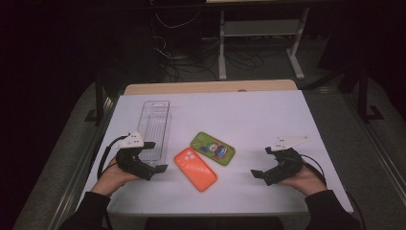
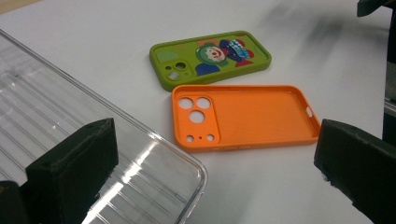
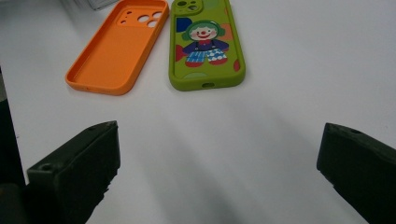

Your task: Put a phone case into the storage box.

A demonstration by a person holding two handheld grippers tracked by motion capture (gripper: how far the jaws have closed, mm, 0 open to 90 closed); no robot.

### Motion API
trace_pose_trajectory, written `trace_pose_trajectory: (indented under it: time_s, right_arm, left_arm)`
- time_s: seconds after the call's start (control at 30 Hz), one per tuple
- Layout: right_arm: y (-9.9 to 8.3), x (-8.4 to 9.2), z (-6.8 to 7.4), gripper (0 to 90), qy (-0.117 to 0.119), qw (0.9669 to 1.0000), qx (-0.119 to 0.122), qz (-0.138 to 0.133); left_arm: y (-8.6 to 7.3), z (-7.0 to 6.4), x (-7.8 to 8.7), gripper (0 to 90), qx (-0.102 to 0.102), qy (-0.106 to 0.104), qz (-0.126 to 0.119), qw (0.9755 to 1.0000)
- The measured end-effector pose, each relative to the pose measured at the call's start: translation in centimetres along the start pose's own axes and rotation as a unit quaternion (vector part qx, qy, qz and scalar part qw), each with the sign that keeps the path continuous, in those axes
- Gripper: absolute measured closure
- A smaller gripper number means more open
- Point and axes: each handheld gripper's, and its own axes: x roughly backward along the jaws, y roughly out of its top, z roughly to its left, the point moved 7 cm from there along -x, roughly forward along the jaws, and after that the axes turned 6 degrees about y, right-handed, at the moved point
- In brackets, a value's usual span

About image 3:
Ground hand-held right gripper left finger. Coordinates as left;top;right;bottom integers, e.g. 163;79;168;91
24;120;121;224

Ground green phone case clown print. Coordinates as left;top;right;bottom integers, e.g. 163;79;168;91
168;0;247;92

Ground green and orange toy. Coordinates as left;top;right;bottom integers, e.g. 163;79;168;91
64;0;170;96

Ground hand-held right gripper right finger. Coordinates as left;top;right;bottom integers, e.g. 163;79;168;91
316;122;396;224

